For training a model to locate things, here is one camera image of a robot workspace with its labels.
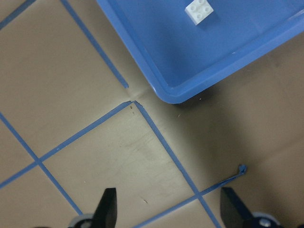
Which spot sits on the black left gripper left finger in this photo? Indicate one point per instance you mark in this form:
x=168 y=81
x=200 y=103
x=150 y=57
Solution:
x=105 y=215

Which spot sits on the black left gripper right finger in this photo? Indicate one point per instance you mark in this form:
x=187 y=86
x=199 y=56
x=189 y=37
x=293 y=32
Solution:
x=233 y=211

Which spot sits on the white block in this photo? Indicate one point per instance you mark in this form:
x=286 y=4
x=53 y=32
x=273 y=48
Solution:
x=198 y=10

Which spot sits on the blue plastic tray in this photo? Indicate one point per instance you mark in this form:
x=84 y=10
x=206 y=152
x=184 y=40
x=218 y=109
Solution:
x=180 y=59

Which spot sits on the brown paper table cover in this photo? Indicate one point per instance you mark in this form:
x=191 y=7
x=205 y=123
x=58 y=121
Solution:
x=77 y=116

